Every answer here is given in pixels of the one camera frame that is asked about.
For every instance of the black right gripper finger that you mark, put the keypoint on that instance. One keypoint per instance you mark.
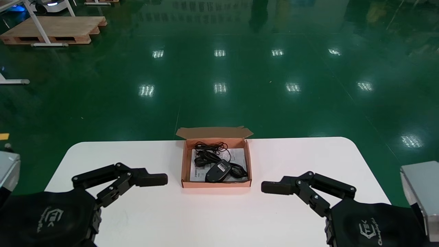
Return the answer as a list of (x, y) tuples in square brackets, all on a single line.
[(276, 187)]

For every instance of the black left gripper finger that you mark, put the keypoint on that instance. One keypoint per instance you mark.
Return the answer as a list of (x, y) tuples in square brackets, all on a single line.
[(152, 179)]

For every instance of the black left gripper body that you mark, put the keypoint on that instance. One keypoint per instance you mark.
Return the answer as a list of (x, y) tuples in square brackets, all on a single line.
[(51, 219)]

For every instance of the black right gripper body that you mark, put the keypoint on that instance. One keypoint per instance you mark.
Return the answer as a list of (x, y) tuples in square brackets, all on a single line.
[(370, 228)]

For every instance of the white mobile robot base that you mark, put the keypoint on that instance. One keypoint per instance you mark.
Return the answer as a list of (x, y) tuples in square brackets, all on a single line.
[(51, 7)]

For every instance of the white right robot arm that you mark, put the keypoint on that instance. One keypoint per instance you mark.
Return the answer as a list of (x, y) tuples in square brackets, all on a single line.
[(422, 192)]

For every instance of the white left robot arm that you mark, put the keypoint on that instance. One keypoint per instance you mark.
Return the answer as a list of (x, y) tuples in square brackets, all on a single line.
[(7, 171)]

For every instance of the open brown cardboard box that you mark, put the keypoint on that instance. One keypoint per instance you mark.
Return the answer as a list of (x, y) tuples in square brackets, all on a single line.
[(219, 184)]

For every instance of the white printed paper manual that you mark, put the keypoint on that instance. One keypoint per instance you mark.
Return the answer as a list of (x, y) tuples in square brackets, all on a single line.
[(241, 156)]

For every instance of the white metal table foot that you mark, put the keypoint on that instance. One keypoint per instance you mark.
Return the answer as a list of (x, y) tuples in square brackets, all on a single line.
[(13, 81)]

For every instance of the large wooden pallet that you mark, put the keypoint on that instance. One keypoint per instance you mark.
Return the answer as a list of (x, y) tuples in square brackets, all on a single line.
[(61, 27)]

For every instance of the small wooden pallet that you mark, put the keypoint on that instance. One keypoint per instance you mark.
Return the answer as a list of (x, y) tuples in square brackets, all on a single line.
[(99, 2)]

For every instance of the white metal table frame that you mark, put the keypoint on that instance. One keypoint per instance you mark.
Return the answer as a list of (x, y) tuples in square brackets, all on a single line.
[(37, 25)]

